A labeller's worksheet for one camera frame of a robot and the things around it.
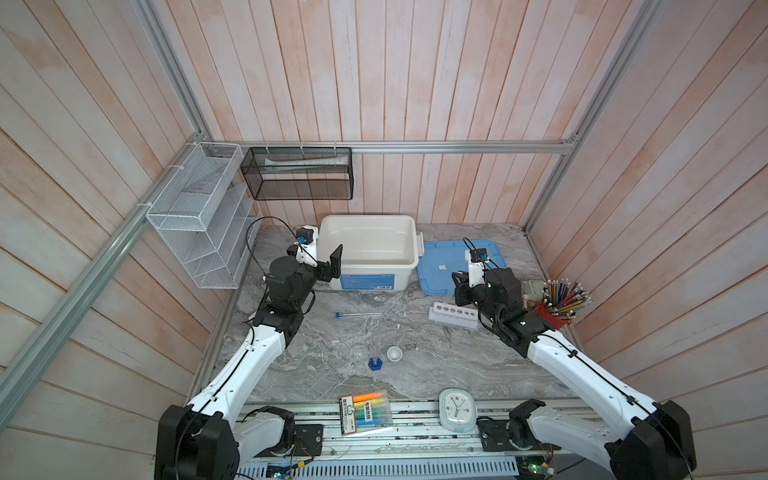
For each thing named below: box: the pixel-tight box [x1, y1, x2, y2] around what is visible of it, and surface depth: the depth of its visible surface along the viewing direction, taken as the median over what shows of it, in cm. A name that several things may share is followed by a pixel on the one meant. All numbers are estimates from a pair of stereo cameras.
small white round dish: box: [386, 346, 403, 362], surface depth 87 cm
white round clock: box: [439, 388, 477, 433], surface depth 78 cm
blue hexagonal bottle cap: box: [368, 357, 383, 371], surface depth 87 cm
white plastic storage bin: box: [317, 215, 425, 291], surface depth 104 cm
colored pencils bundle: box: [541, 278, 593, 319], surface depth 85 cm
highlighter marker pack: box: [339, 390, 394, 436], surface depth 78 cm
